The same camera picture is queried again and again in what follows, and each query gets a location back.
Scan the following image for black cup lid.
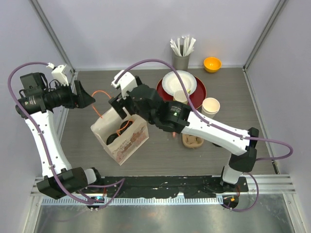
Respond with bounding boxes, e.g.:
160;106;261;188
106;133;119;145
120;120;133;134

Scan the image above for paper takeout bag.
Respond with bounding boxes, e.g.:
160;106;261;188
90;105;149;166

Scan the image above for stack of white paper cups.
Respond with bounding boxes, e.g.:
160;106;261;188
201;98;220;118

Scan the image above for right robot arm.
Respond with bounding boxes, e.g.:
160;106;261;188
109;84;258;192

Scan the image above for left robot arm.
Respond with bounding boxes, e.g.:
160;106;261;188
16;72;104;200

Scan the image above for white paper plate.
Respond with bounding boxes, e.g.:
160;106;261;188
162;70;197;96

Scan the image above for grey straw holder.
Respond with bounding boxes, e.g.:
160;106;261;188
172;52;190;71

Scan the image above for red round tray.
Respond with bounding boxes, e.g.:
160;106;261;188
156;76;207;109

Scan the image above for brown cardboard cup carrier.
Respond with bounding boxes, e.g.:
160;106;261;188
182;134;204;149

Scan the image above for white wrapped straws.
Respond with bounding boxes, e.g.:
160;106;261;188
170;35;196;57

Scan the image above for orange bowl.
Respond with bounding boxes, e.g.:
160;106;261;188
203;57;222;73

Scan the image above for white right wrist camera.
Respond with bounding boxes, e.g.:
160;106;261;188
111;70;138;100

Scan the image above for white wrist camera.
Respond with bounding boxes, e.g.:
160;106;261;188
47;63;70;86
111;70;138;100

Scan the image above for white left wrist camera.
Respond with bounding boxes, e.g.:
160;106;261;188
47;63;70;86

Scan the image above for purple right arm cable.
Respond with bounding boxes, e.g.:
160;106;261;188
114;58;294;212

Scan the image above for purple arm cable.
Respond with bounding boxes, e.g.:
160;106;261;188
114;58;294;212
7;62;126;223

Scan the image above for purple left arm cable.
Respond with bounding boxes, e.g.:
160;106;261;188
7;62;126;223

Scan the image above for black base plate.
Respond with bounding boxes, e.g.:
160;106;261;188
75;174;250;199

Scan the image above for aluminium frame rail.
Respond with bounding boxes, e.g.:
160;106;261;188
30;174;296;206

